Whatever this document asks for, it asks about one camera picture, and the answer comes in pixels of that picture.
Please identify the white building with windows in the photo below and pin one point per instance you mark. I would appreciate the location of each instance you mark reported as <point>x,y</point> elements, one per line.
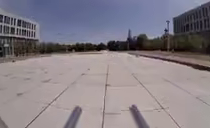
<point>13,31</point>

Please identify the robot's own part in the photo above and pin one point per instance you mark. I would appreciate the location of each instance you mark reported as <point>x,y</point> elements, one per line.
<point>73,118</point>
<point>139,116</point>

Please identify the grey building with windows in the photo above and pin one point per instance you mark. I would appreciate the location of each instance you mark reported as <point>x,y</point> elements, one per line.
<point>196,25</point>

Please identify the distant tower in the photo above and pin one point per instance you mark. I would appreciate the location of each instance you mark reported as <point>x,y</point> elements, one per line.
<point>129,38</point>

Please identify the pale concrete slab plaza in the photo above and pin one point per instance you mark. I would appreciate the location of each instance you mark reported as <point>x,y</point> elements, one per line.
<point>106,76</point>

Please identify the raised kerb strip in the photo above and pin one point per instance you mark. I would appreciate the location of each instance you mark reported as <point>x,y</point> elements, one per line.
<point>186,61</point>

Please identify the tall pole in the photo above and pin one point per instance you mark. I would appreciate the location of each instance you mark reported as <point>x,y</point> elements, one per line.
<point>168,36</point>

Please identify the row of trees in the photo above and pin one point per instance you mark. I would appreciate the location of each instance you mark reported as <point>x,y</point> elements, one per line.
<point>93,46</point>

